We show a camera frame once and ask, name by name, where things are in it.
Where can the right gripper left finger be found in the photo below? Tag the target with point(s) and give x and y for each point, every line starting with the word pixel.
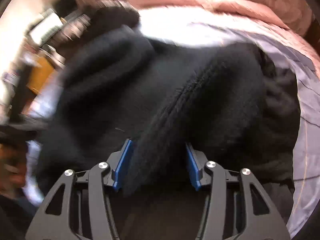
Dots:
pixel 118 163

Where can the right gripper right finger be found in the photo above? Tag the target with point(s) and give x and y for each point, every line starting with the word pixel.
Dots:
pixel 196 168

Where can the black knit sweater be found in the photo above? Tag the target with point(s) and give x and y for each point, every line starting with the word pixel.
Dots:
pixel 160 99

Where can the person's left hand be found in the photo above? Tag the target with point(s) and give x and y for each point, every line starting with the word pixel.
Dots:
pixel 13 168

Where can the wooden bedside cabinet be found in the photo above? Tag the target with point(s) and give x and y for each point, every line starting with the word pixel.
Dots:
pixel 39 74

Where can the light blue bed sheet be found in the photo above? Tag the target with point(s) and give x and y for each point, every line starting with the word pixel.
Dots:
pixel 300 92

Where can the pink quilted blanket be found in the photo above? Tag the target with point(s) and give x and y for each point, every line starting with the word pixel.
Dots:
pixel 287 21

